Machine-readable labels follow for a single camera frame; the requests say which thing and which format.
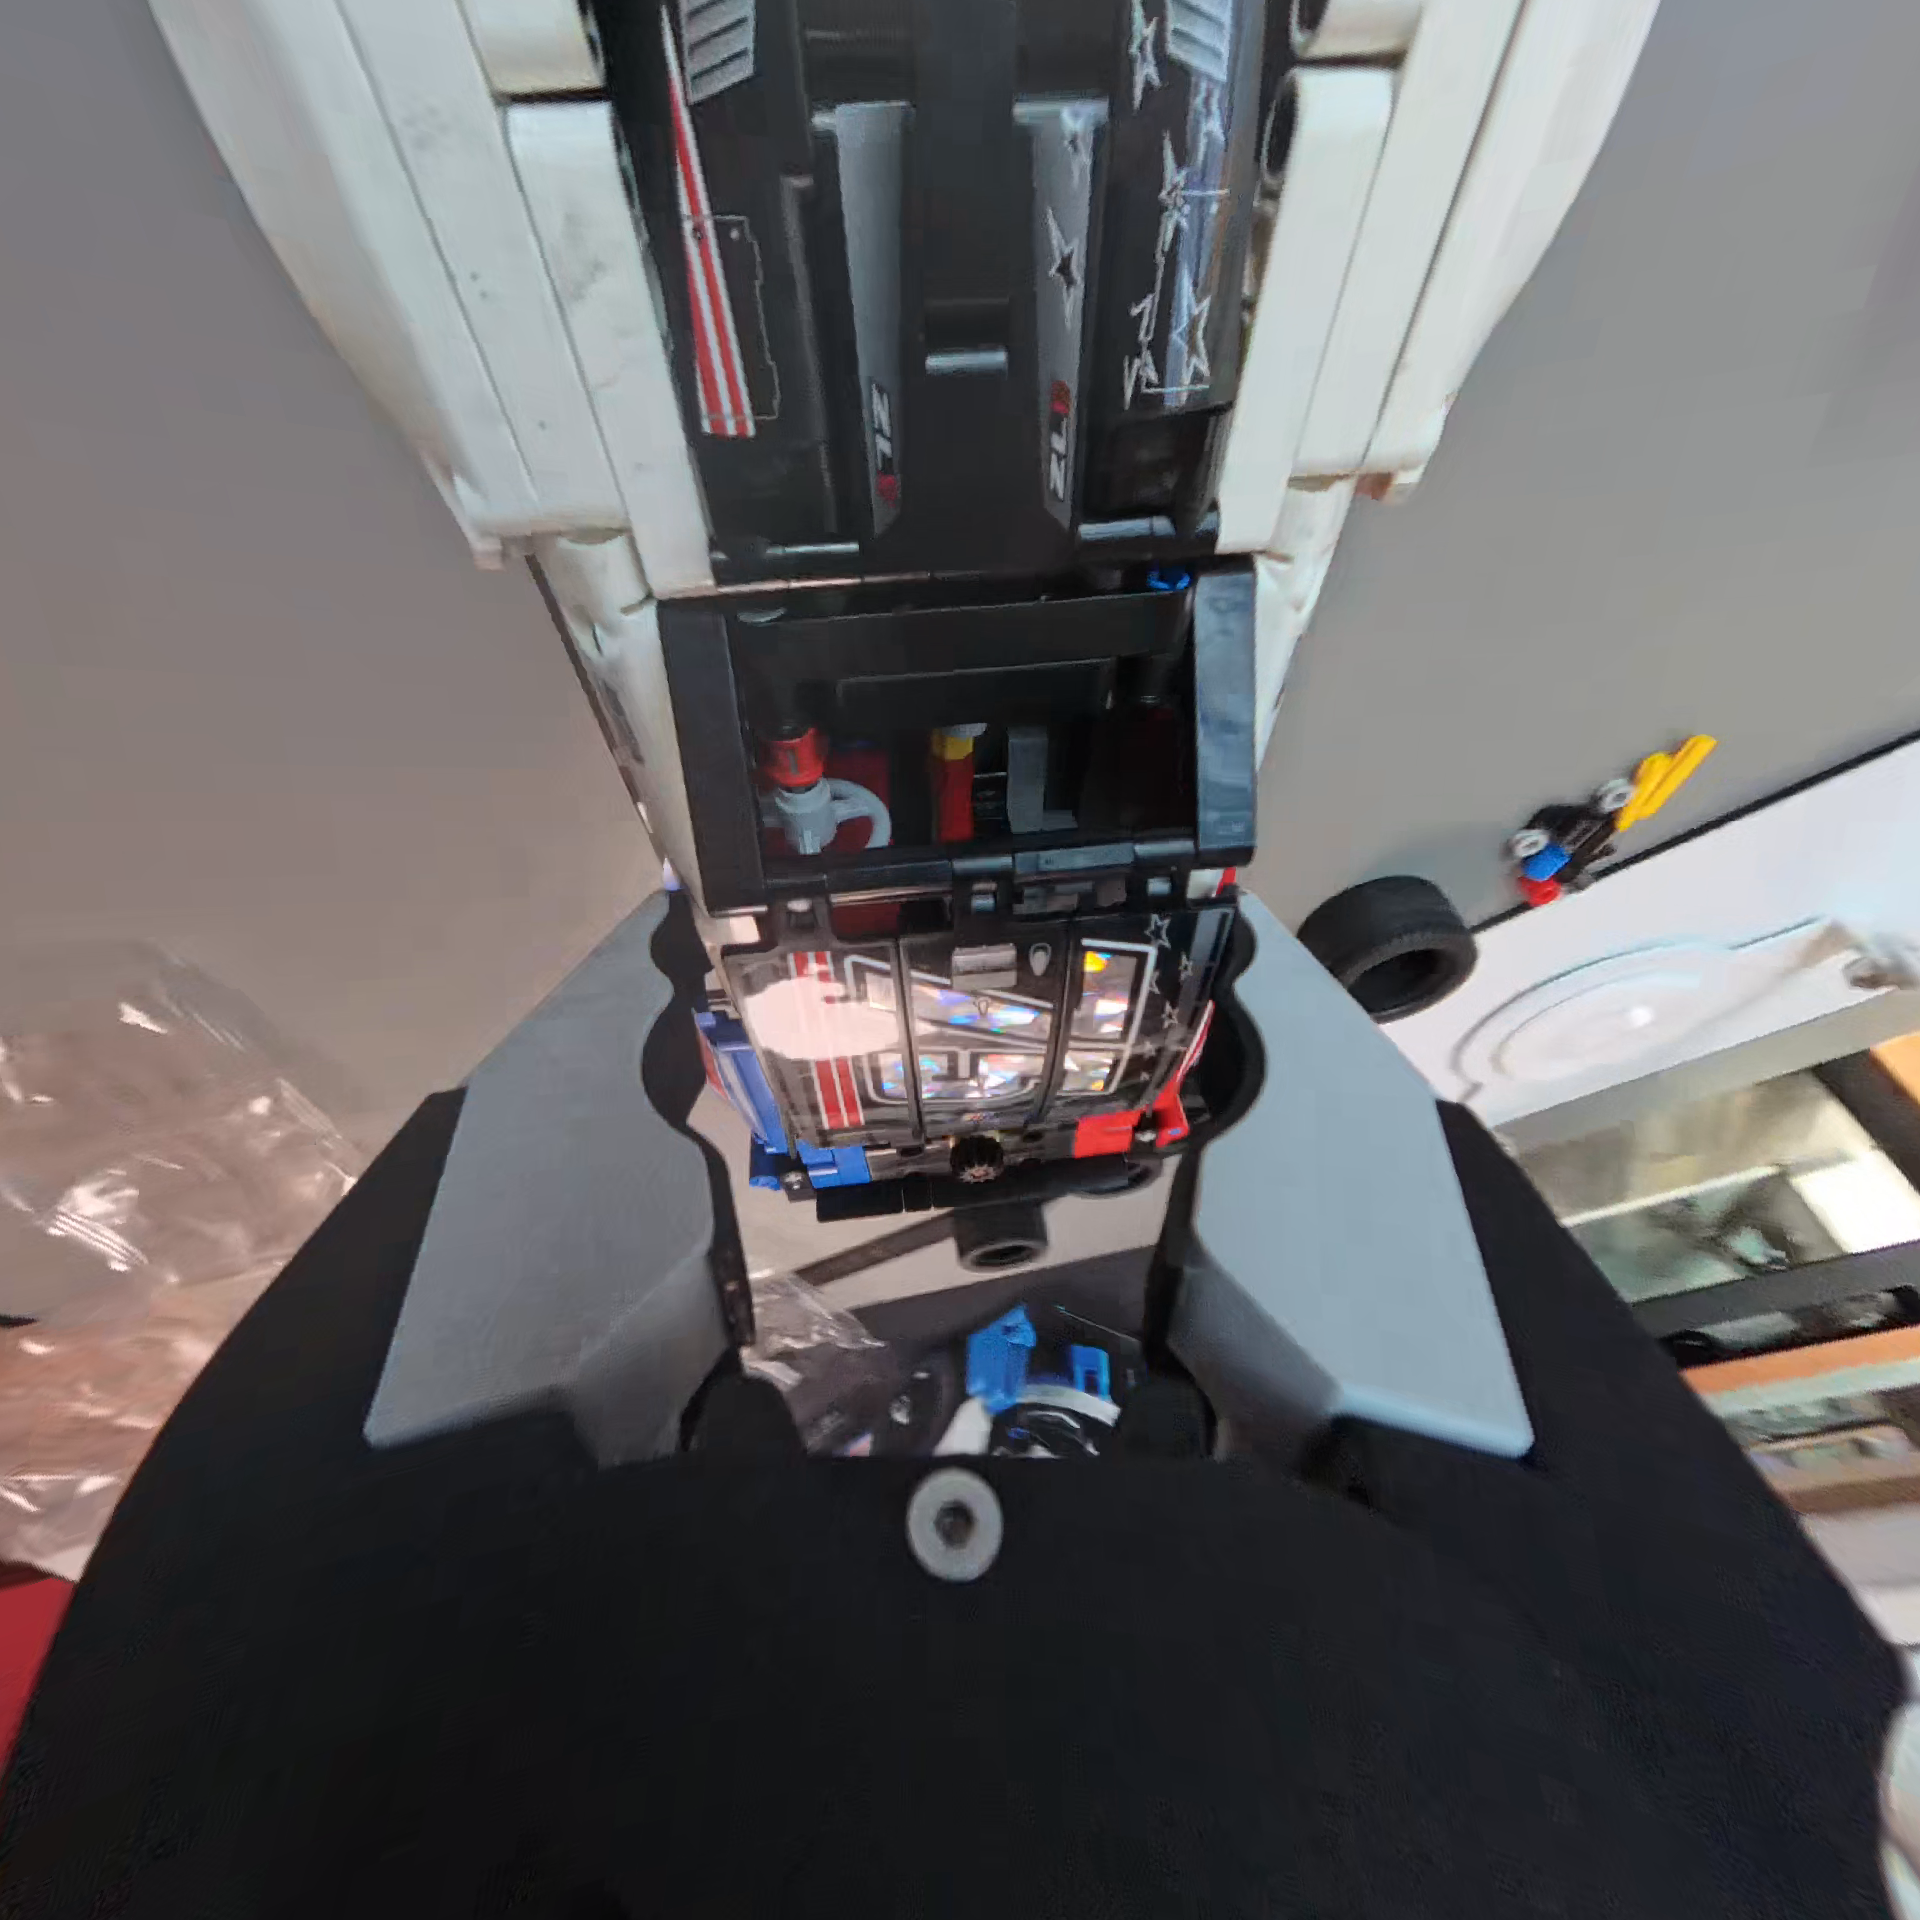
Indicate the small yellow black brick assembly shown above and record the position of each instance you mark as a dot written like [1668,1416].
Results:
[1665,774]

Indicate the black rubber tyre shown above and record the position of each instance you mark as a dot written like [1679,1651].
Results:
[1396,945]

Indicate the brick-built race car model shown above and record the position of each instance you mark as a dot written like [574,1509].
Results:
[963,375]

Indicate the red felt bag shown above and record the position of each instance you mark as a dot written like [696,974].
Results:
[23,1666]

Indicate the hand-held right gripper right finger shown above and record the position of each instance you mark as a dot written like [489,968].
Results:
[1350,1230]

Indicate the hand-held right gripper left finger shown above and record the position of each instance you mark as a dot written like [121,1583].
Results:
[541,1230]

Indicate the clear plastic bag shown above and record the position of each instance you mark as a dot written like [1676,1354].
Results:
[147,1199]

